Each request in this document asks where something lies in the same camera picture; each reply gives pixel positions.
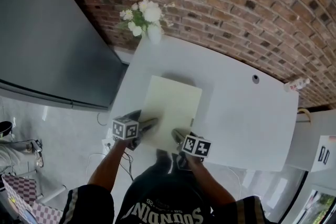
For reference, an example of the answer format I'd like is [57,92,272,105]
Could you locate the grey floor cable loop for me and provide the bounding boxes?
[97,112,110,127]

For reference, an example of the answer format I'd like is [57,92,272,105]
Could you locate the person's right forearm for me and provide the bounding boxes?
[184,156,236,204]

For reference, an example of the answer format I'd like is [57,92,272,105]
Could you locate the grey refrigerator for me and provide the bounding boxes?
[0,0,130,114]

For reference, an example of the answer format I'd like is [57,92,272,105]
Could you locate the white power strip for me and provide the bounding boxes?
[101,138,117,149]

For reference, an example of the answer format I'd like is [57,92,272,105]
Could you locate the pale green board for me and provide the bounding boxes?
[138,75,204,152]

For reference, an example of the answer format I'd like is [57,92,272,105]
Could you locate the white vase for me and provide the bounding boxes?
[146,24,163,46]

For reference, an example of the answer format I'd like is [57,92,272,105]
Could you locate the person's black shoe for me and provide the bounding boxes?
[155,149,174,174]

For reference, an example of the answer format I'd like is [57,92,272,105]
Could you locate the clear bottle with red label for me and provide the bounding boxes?
[283,78,311,93]

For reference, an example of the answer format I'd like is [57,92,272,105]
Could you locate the wooden chair with dark seat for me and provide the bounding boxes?
[296,108,313,124]

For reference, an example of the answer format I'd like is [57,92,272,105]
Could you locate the person's left forearm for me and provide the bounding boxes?
[87,138,132,193]

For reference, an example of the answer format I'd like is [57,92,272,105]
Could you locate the framed picture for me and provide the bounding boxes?
[299,184,336,224]

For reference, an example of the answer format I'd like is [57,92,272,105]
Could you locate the person's dark green shirt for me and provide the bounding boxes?
[59,172,274,224]

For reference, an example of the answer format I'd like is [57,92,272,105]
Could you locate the white side cabinet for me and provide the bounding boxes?
[285,110,336,174]

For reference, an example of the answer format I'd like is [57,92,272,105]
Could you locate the white flowers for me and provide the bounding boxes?
[118,0,177,38]

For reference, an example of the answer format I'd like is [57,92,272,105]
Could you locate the white metal table leg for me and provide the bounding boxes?
[34,184,68,204]

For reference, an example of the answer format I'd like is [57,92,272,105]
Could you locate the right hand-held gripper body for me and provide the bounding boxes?
[176,134,212,172]

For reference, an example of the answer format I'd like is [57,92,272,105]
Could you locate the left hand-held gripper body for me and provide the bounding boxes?
[112,115,144,152]

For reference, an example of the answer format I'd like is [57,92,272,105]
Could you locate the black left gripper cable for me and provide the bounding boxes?
[121,150,135,182]

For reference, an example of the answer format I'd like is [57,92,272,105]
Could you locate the white floor cable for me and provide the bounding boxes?
[86,152,109,185]

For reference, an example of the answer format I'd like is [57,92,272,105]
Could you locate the white table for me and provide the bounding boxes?
[108,34,300,173]

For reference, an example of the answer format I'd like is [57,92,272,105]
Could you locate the pink checkered tablecloth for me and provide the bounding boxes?
[1,174,64,224]

